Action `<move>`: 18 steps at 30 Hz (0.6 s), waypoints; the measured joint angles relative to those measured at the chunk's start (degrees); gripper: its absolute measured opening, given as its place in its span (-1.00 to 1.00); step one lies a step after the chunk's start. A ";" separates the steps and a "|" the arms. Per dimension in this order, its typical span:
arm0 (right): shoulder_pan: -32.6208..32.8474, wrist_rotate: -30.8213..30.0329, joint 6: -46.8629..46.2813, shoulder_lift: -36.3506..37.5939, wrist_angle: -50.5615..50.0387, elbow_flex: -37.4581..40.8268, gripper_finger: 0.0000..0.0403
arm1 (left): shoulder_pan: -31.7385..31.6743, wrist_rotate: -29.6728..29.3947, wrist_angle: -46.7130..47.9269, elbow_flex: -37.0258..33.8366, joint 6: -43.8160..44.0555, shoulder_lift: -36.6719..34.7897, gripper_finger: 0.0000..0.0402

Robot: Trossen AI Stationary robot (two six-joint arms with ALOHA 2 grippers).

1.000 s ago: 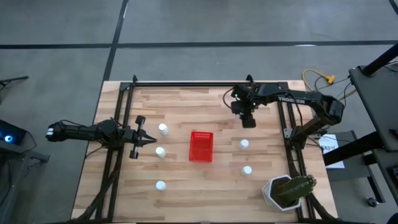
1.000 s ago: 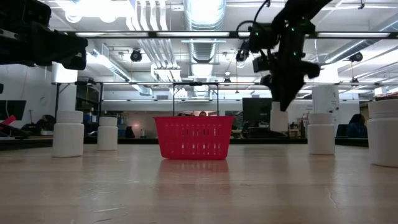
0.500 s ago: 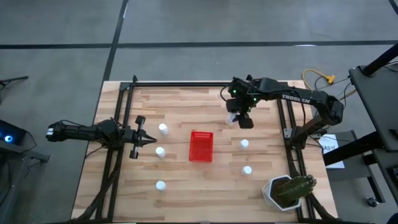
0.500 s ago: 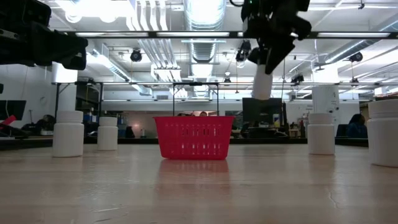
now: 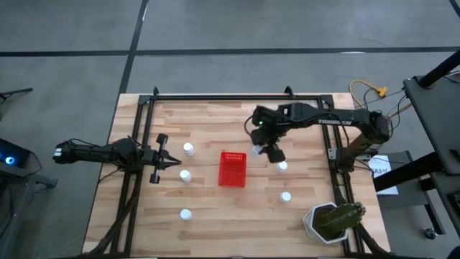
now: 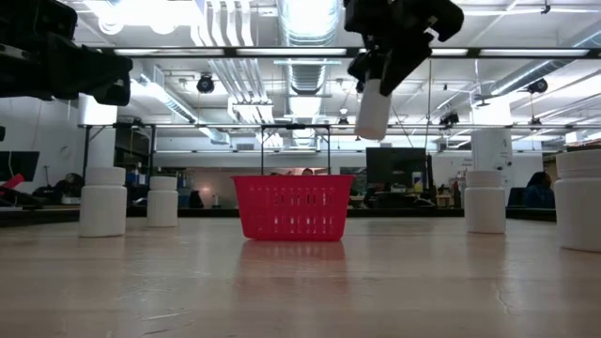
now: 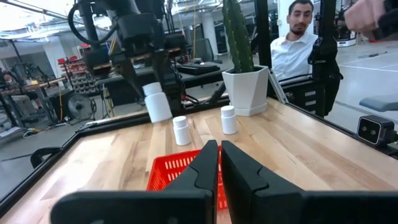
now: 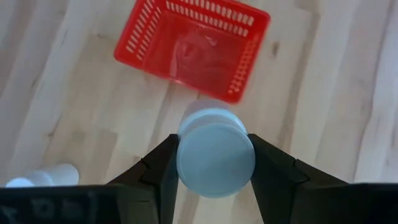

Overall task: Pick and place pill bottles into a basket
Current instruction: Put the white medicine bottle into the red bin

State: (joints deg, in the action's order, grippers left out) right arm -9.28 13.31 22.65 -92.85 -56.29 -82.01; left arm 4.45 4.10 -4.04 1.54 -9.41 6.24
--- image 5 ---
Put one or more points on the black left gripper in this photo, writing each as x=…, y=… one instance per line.
x=158, y=162

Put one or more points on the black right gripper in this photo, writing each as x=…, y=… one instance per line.
x=271, y=120

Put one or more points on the white pill bottle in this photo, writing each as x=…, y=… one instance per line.
x=285, y=197
x=188, y=149
x=256, y=153
x=185, y=214
x=282, y=166
x=185, y=175

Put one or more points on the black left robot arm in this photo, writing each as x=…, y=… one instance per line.
x=93, y=152

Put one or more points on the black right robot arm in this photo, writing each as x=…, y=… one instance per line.
x=352, y=120

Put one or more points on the red plastic basket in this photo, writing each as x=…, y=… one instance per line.
x=232, y=172

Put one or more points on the white hexagonal plant pot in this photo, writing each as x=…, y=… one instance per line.
x=309, y=221

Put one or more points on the green cactus plant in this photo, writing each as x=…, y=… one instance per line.
x=341, y=216

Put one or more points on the white paper sheet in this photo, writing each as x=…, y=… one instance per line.
x=382, y=172

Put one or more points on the grey cart base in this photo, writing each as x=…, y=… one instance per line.
x=409, y=201

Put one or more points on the black device with blue light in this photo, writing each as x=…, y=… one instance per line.
x=10, y=154

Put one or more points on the black tripod leg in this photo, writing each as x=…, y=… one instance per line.
x=16, y=93

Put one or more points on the black side table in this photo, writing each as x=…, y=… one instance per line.
x=438, y=118

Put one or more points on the black caster wheel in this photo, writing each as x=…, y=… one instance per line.
x=429, y=233

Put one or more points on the black slanted pole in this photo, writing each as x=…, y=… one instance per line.
x=440, y=70

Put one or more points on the black metal rig frame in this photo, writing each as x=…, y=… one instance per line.
x=233, y=97

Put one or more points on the silver frame bracket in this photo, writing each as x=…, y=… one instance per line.
x=332, y=154

